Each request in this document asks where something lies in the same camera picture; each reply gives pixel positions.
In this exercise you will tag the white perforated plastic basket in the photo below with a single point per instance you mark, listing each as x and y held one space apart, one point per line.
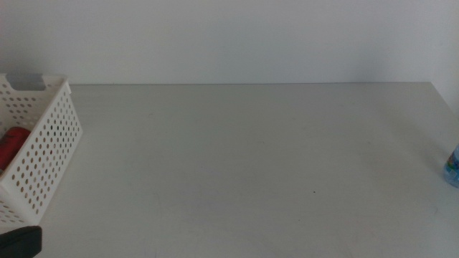
46 154

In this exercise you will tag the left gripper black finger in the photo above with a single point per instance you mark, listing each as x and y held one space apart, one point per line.
19 243

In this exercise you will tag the red soda can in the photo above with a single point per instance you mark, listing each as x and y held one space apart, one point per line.
12 143

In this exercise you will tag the clear blue-label water bottle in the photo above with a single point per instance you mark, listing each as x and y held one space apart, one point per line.
453 170

